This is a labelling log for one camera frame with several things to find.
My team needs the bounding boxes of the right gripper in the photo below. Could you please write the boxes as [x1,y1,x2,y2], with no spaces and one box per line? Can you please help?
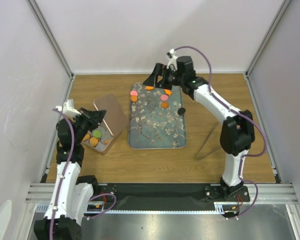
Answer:
[142,63,184,91]

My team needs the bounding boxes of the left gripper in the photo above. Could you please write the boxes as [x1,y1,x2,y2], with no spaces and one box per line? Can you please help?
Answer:
[73,107,106,145]

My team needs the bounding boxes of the green round cookie top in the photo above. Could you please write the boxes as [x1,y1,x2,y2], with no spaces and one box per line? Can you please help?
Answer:
[92,130,103,139]

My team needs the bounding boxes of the brown tin lid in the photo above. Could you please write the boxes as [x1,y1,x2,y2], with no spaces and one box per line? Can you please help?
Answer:
[93,93,128,138]

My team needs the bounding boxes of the orange round cookie bottom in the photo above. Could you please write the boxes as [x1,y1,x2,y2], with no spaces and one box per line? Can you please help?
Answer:
[82,133,91,142]

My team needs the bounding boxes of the metal tongs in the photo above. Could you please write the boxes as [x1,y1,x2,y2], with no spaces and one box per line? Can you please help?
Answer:
[194,123,221,162]

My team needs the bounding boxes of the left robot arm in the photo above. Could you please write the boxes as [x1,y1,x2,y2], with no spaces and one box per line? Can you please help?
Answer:
[34,107,106,240]

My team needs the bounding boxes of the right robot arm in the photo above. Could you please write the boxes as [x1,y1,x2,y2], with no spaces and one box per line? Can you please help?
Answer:
[143,56,255,201]

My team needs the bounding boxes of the orange fish cookie left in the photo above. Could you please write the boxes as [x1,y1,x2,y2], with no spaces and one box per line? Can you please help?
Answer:
[145,86,154,91]

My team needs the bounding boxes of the orange fish cookie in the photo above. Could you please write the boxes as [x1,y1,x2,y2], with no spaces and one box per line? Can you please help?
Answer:
[145,86,154,91]
[164,89,172,96]

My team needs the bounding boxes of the brown cookie tin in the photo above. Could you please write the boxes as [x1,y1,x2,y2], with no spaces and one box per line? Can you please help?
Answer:
[81,125,123,156]

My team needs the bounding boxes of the orange fish cookie right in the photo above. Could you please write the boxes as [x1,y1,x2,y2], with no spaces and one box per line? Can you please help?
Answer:
[164,89,172,96]

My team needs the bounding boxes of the pink round cookie right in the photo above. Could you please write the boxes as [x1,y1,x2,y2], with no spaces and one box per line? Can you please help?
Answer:
[160,94,169,101]

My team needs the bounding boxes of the pink round cookie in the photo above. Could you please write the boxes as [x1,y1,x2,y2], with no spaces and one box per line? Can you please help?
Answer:
[130,90,138,96]
[160,94,169,101]

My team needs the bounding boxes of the pink round cookie left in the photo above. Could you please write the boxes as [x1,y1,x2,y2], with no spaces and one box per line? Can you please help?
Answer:
[130,90,138,96]

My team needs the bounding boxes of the dark orange cookie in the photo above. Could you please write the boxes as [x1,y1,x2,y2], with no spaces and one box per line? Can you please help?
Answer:
[161,102,169,109]

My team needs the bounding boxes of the small orange cookie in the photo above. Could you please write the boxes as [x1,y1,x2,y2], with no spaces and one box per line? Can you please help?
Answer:
[130,95,138,102]

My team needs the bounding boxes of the black sandwich cookie right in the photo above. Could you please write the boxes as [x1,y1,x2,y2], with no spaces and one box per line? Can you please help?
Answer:
[177,107,186,116]

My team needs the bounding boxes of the floral blue serving tray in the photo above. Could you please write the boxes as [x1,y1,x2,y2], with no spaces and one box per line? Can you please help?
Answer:
[128,82,187,150]

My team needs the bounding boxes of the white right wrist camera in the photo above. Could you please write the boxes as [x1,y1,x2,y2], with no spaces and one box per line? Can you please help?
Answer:
[166,48,178,72]

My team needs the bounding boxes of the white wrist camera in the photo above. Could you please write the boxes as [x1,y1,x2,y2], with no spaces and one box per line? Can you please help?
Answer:
[55,99,81,119]
[166,48,178,72]

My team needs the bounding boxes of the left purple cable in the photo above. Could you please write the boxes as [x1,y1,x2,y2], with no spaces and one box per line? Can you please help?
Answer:
[49,107,117,240]

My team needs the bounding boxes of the purple cable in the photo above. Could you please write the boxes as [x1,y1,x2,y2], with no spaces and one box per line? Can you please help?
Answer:
[173,45,267,221]
[49,107,117,240]

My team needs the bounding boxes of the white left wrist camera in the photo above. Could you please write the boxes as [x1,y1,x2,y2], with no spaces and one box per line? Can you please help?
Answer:
[55,99,81,119]

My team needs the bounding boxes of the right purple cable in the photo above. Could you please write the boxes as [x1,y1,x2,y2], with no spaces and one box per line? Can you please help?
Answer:
[173,45,267,221]

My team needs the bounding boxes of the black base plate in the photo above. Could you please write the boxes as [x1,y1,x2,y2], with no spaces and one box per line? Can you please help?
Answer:
[97,183,250,212]

